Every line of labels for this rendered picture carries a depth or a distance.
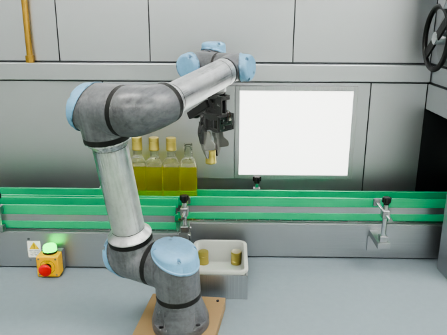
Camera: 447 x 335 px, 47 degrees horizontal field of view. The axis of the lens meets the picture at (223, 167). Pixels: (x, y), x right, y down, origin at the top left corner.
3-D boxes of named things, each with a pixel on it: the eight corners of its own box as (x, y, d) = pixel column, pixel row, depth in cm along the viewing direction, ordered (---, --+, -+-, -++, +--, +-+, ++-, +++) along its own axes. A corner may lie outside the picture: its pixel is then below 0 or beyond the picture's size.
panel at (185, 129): (349, 177, 192) (356, 86, 182) (351, 179, 189) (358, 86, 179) (109, 175, 193) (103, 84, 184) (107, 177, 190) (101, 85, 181)
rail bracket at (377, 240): (378, 247, 179) (384, 186, 172) (393, 270, 163) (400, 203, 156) (364, 247, 179) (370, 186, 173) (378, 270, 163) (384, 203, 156)
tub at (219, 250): (246, 263, 174) (246, 239, 171) (247, 298, 152) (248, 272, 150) (194, 262, 174) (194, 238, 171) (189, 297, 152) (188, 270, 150)
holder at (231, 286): (245, 257, 179) (245, 236, 177) (247, 299, 152) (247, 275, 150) (195, 256, 179) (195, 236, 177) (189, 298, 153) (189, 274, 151)
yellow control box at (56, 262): (66, 268, 171) (64, 247, 169) (58, 278, 163) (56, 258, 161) (45, 267, 171) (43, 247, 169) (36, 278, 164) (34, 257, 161)
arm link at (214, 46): (194, 42, 153) (209, 40, 160) (195, 79, 157) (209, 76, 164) (216, 43, 149) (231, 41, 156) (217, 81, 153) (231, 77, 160)
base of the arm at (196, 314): (209, 339, 130) (207, 306, 126) (149, 343, 129) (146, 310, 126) (208, 304, 144) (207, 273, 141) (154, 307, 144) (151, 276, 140)
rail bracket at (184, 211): (191, 219, 177) (191, 184, 173) (187, 238, 161) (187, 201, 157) (183, 219, 177) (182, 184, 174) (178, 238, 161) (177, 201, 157)
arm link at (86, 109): (147, 296, 132) (103, 94, 108) (104, 281, 140) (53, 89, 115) (174, 269, 141) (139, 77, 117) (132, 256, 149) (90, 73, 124)
